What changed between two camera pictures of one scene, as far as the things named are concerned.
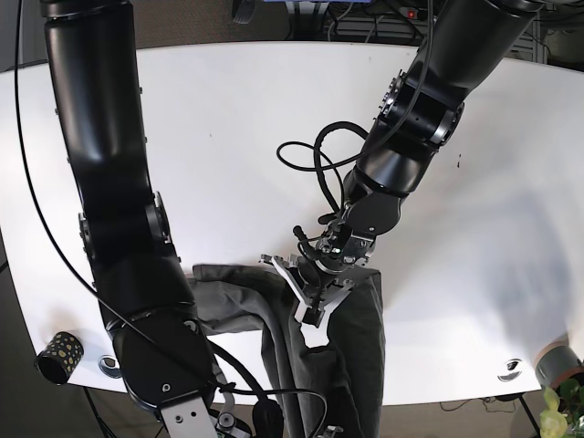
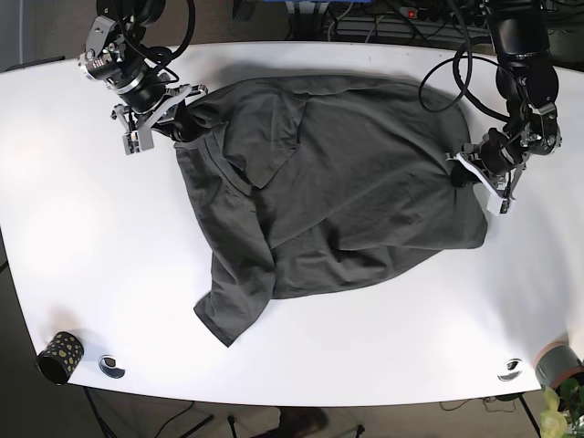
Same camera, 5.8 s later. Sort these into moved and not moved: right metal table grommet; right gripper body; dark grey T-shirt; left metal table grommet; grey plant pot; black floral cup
Moved: dark grey T-shirt; right gripper body
Not moved: right metal table grommet; black floral cup; left metal table grommet; grey plant pot
